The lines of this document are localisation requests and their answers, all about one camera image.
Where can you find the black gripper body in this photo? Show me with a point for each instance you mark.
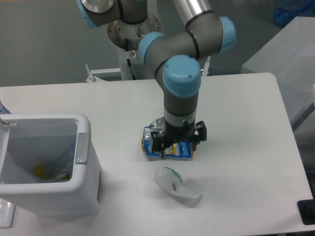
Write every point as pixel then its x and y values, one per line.
pixel 175 134

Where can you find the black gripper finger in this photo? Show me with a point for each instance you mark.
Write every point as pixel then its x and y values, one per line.
pixel 199 135
pixel 156 143

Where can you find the blue snack wrapper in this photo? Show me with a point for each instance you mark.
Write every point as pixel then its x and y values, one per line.
pixel 179 150

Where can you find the white plastic packaging trash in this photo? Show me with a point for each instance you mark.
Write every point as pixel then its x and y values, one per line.
pixel 171 182

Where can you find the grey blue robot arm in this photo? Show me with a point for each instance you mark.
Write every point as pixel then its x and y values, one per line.
pixel 172 60

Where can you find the white trash can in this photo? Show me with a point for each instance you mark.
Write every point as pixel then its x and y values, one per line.
pixel 28 140

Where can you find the white covered box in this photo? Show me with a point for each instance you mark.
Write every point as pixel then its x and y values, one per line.
pixel 290 57

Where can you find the black device at table edge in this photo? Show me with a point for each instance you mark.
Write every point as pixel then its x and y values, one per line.
pixel 307 211

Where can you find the blue bag in corner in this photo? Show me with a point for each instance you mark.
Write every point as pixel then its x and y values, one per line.
pixel 287 10

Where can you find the blue white package left edge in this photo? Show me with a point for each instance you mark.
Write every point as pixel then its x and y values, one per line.
pixel 3 109

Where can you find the white table frame bracket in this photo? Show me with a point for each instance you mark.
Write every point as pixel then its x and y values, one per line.
pixel 104 74

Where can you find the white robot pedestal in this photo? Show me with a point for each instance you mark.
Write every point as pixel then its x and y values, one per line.
pixel 126 38

